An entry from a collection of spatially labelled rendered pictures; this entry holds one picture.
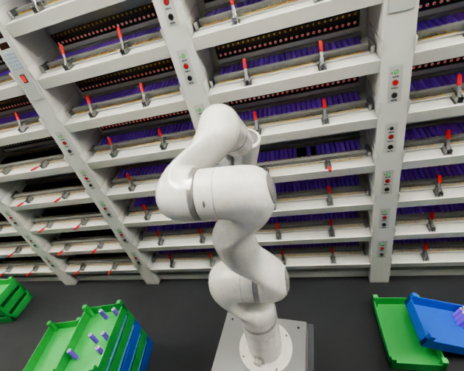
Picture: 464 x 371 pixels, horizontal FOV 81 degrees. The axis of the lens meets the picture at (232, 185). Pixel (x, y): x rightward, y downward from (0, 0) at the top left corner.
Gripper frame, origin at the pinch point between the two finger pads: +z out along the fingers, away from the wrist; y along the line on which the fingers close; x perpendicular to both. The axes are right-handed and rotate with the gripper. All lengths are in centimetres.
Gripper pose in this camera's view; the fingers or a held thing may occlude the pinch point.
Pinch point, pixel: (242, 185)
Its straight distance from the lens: 115.5
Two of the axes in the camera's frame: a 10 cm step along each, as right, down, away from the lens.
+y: -5.7, 7.1, -4.2
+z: -0.3, 4.9, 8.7
